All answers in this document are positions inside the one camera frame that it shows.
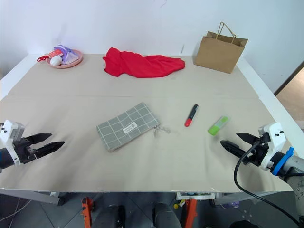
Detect grey checked fabric pouch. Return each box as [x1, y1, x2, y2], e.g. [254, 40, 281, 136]
[96, 102, 172, 152]

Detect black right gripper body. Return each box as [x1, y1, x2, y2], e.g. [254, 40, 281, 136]
[242, 136, 270, 167]

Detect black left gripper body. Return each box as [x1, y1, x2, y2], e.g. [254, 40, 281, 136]
[13, 136, 38, 164]

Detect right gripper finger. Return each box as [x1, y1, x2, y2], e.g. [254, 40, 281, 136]
[236, 132, 258, 145]
[219, 140, 247, 159]

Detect purple toy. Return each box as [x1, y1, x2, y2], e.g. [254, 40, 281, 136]
[53, 45, 72, 57]

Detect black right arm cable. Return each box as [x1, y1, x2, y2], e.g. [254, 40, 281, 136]
[234, 140, 300, 226]

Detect dark rounded shape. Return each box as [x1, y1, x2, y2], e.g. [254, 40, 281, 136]
[152, 201, 182, 228]

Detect grey table frame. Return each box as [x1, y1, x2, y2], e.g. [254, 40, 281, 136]
[0, 189, 67, 206]

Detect lilac packet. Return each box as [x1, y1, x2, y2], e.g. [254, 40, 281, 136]
[63, 51, 80, 64]

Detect beige table cover sheet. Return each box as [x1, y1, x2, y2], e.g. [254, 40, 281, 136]
[7, 53, 260, 98]
[0, 95, 295, 193]

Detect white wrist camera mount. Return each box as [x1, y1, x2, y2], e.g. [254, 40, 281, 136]
[0, 120, 26, 167]
[258, 122, 285, 171]

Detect orange stand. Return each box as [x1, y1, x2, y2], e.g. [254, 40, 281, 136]
[184, 198, 198, 228]
[80, 196, 96, 228]

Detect small yellow object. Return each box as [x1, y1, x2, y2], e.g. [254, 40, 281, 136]
[172, 199, 186, 209]

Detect pink plate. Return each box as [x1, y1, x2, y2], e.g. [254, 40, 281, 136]
[47, 49, 84, 69]

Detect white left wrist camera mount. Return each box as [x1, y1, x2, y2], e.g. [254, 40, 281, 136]
[0, 120, 26, 167]

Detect white floor cables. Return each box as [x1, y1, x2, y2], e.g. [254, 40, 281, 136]
[0, 198, 31, 224]

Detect blue wrist clamp ring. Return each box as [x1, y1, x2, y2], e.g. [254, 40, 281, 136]
[271, 147, 295, 176]

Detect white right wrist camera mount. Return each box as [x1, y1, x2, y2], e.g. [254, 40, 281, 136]
[258, 122, 285, 171]

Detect red and black marker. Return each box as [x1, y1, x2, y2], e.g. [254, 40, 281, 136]
[184, 104, 200, 128]

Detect green highlighter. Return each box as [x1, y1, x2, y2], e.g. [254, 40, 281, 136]
[208, 115, 230, 136]

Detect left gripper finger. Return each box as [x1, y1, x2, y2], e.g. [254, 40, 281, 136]
[35, 141, 65, 159]
[23, 133, 52, 146]

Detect brown paper bag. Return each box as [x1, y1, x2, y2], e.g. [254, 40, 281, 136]
[193, 21, 249, 74]

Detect white box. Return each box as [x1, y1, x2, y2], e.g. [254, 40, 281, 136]
[176, 191, 216, 200]

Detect red cloth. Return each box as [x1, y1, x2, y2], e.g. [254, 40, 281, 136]
[102, 47, 186, 78]

